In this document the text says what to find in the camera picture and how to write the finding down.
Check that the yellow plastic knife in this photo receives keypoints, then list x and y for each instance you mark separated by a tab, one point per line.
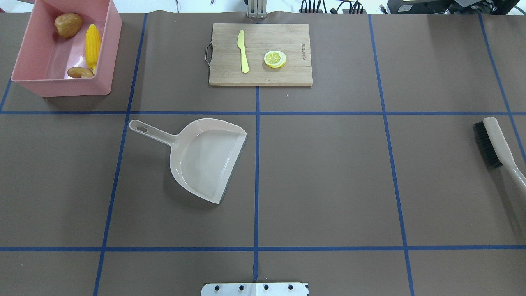
243	57

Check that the beige plastic dustpan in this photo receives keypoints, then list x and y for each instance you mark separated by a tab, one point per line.
203	154

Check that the beige brush black bristles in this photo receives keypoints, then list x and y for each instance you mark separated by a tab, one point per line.
495	151

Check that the tan toy ginger root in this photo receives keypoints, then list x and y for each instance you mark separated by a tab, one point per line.
80	73

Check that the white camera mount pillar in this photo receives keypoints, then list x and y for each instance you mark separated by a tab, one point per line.
256	289

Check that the brown toy potato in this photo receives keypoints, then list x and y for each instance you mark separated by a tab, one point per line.
68	25

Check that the yellow toy corn cob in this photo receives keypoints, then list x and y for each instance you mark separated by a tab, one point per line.
92	47

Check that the aluminium frame post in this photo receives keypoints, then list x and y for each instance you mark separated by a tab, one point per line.
256	9

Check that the pink plastic bin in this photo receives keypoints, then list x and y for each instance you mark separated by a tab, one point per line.
45	57

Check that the wooden cutting board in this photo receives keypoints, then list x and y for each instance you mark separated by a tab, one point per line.
292	39

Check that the yellow toy lemon slice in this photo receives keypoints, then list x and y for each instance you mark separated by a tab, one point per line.
275	59

